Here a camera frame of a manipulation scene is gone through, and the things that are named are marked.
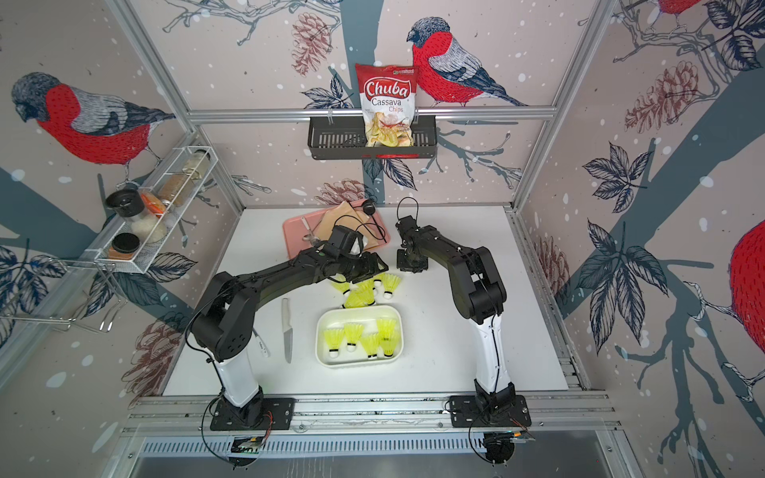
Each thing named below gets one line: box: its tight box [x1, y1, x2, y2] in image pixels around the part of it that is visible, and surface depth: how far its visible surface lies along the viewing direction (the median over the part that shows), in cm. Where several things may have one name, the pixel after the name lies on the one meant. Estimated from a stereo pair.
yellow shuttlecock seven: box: [330, 280, 352, 295], surface depth 97 cm
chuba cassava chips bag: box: [354, 63, 418, 148], surface depth 85 cm
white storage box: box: [314, 304, 405, 369], surface depth 86 cm
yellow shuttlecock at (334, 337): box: [323, 327, 345, 359], surface depth 84 cm
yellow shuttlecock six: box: [381, 272, 401, 300], surface depth 97 cm
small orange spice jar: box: [108, 233, 141, 261], surface depth 62 cm
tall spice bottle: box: [158, 148, 211, 208], surface depth 81 cm
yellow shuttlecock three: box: [360, 332, 380, 360], surface depth 84 cm
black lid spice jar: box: [105, 188, 167, 244], surface depth 67 cm
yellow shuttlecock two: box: [376, 317, 399, 358], surface depth 85 cm
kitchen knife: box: [281, 296, 293, 364], surface depth 88 cm
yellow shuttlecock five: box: [342, 278, 376, 309], surface depth 92 cm
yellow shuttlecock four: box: [343, 322, 365, 353], surface depth 86 cm
